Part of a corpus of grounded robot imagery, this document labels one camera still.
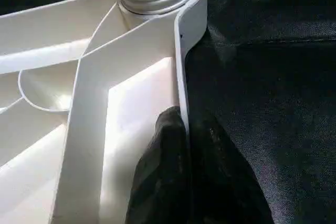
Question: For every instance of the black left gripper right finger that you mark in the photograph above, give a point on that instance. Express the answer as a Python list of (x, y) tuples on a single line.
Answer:
[(226, 187)]

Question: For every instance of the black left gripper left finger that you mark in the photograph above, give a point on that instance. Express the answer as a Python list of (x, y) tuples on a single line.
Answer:
[(163, 182)]

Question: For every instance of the white plastic table top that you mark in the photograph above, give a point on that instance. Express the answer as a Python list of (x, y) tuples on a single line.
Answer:
[(79, 87)]

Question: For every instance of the black work mat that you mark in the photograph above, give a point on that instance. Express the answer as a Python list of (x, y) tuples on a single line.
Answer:
[(273, 77)]

